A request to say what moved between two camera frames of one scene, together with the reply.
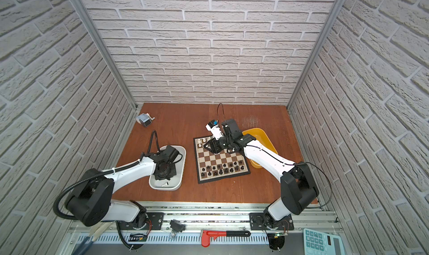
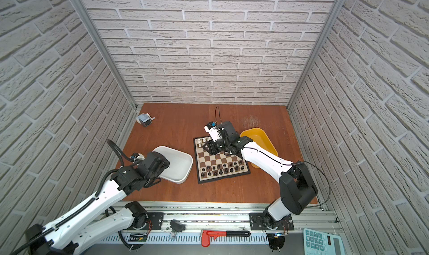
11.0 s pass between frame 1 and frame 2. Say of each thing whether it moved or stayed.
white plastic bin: moved
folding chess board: stayed
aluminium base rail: stayed
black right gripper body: stayed
